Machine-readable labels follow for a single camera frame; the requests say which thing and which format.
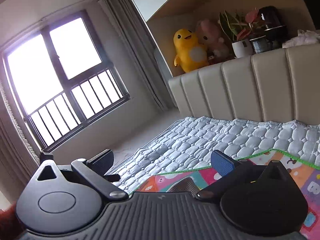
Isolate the grey quilted mattress pad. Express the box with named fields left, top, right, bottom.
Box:
left=107, top=116, right=319, bottom=193

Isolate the pink plush toy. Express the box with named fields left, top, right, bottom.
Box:
left=196, top=19, right=231, bottom=64

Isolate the yellow duck plush toy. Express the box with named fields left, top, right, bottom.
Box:
left=173, top=29, right=209, bottom=73

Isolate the white crumpled cloth on shelf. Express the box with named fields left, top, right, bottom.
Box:
left=282, top=30, right=319, bottom=49

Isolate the black round appliance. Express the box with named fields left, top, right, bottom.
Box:
left=259, top=5, right=289, bottom=49

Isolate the beige striped knit garment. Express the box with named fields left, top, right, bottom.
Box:
left=167, top=177, right=200, bottom=197

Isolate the red-leaf plant in dark pot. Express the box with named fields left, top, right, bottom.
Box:
left=236, top=8, right=272, bottom=54

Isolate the colourful cartoon play mat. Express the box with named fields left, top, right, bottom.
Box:
left=138, top=151, right=319, bottom=239

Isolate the window with black railing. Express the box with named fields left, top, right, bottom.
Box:
left=4, top=10, right=130, bottom=152

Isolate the beige padded headboard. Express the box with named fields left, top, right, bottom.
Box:
left=169, top=44, right=319, bottom=125

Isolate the green plant in white pot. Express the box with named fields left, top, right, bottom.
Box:
left=218, top=11, right=253, bottom=58

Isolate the beige curtain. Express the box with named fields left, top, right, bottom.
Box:
left=98, top=0, right=175, bottom=111

